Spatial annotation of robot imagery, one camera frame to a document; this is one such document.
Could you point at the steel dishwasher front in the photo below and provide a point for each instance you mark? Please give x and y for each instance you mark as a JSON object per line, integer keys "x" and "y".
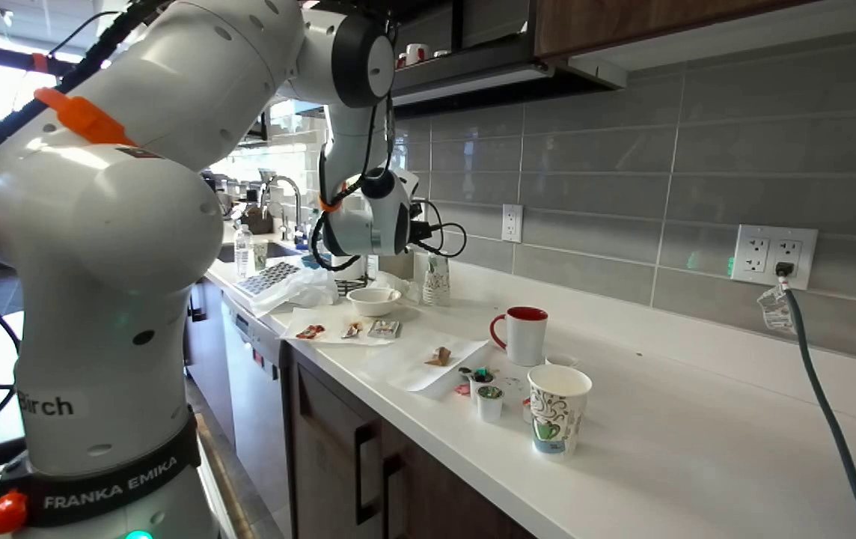
{"x": 259, "y": 421}

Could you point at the dark kettle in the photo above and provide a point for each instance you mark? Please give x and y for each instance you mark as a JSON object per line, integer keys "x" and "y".
{"x": 256, "y": 216}

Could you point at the white mug red interior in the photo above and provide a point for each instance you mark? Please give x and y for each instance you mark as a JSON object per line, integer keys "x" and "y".
{"x": 526, "y": 339}

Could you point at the steel kitchen sink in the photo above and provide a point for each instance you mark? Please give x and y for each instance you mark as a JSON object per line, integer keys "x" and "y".
{"x": 273, "y": 250}

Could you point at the white dish rack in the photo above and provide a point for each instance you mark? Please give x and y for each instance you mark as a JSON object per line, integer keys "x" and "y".
{"x": 273, "y": 283}

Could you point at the grey metal box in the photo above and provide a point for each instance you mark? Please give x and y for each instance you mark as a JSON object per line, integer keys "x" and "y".
{"x": 400, "y": 265}

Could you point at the white mug with red print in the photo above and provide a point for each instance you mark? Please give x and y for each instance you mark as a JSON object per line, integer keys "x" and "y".
{"x": 415, "y": 54}

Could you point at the wooden upper cabinet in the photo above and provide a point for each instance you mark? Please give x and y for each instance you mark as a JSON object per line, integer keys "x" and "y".
{"x": 699, "y": 14}

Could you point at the small pod green lid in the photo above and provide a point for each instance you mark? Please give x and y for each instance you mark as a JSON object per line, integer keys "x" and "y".
{"x": 482, "y": 379}

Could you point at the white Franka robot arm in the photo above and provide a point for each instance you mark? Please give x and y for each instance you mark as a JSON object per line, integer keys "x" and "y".
{"x": 89, "y": 228}

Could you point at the pink flat packet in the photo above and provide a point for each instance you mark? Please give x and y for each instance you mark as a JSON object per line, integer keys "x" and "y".
{"x": 463, "y": 387}

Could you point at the small white pod cup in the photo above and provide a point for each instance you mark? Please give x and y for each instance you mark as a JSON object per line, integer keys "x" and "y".
{"x": 488, "y": 403}

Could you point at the chrome sink faucet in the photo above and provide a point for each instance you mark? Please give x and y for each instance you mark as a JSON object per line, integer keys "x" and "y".
{"x": 298, "y": 211}

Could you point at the white rectangular plate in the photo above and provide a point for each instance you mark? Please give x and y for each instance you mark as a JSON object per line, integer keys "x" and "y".
{"x": 448, "y": 379}

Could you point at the clear plastic bottle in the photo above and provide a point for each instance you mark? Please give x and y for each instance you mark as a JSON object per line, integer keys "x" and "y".
{"x": 240, "y": 252}

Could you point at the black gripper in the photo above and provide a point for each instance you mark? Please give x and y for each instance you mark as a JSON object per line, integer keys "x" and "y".
{"x": 424, "y": 228}

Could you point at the brown food piece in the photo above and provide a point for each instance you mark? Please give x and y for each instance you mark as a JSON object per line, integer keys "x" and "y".
{"x": 437, "y": 357}

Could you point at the white double wall outlet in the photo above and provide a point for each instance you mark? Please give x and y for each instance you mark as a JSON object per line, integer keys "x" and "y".
{"x": 759, "y": 255}

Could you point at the white round bowl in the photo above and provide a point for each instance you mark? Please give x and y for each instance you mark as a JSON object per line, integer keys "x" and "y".
{"x": 372, "y": 301}

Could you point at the dark wood base cabinet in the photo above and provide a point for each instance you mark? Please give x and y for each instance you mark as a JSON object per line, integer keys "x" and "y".
{"x": 327, "y": 469}

